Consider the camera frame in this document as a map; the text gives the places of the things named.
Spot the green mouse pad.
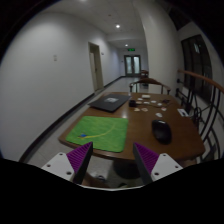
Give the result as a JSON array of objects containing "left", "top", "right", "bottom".
[{"left": 66, "top": 116, "right": 128, "bottom": 153}]

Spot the black closed laptop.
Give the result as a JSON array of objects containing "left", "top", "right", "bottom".
[{"left": 89, "top": 94, "right": 130, "bottom": 112}]

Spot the green exit sign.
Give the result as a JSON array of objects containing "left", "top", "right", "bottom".
[{"left": 127, "top": 48, "right": 136, "bottom": 52}]

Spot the small black box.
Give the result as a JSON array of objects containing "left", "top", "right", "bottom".
[{"left": 129, "top": 100, "right": 136, "bottom": 107}]

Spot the wooden chair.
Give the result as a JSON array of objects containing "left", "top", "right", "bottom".
[{"left": 129, "top": 78, "right": 171, "bottom": 95}]

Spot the white flat box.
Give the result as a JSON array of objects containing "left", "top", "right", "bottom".
[{"left": 141, "top": 95, "right": 151, "bottom": 99}]

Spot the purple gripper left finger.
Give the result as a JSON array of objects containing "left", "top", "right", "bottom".
[{"left": 41, "top": 141, "right": 94, "bottom": 185}]

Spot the double glass door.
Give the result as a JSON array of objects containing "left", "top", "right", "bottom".
[{"left": 124, "top": 55, "right": 141, "bottom": 76}]

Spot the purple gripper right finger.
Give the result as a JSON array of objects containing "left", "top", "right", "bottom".
[{"left": 132, "top": 142, "right": 184, "bottom": 186}]

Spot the door on left wall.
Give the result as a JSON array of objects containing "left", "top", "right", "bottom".
[{"left": 89, "top": 42, "right": 104, "bottom": 91}]

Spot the white paper scrap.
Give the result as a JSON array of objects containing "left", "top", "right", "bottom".
[{"left": 155, "top": 113, "right": 163, "bottom": 118}]

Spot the black computer mouse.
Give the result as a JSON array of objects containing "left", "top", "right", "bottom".
[{"left": 151, "top": 120, "right": 172, "bottom": 144}]

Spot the white card on table edge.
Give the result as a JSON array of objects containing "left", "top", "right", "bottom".
[{"left": 177, "top": 109, "right": 189, "bottom": 117}]

